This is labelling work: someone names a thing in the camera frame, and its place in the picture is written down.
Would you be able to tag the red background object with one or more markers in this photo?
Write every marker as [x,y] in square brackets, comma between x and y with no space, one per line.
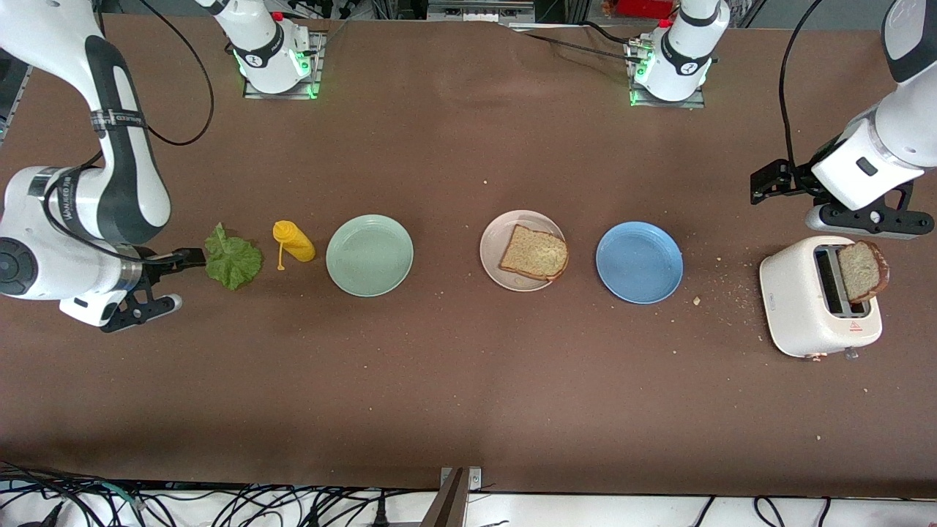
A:
[644,7]

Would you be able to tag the blue plate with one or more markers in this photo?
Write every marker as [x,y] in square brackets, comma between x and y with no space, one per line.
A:
[639,262]

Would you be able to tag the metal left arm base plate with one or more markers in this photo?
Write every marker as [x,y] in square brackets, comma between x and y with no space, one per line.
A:
[695,101]

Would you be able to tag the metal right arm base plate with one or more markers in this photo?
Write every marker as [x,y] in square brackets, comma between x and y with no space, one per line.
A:
[252,89]

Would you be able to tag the mint green plate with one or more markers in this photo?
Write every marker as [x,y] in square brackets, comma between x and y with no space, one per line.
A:
[370,256]

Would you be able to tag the yellow squeeze bottle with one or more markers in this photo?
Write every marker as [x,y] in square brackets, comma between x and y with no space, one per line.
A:
[296,245]

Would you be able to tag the green lettuce leaf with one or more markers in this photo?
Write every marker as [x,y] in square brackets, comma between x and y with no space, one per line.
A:
[234,260]

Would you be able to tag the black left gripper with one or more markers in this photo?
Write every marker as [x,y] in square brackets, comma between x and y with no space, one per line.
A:
[800,178]

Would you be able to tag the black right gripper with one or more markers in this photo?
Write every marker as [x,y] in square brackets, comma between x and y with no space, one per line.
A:
[154,265]

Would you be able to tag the brown bread slice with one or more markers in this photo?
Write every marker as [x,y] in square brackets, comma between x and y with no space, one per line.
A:
[862,272]
[534,254]

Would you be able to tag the grey metal background device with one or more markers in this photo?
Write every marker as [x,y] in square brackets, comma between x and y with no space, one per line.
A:
[479,9]

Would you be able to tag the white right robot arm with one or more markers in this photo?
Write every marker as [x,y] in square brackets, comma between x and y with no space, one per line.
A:
[44,241]

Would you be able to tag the beige plate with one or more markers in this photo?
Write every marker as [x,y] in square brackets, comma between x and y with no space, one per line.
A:
[494,245]

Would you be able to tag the white toaster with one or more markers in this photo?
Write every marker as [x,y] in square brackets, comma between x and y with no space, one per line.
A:
[794,300]

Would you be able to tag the metal table edge bracket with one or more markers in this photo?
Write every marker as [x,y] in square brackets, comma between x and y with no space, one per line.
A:
[460,487]

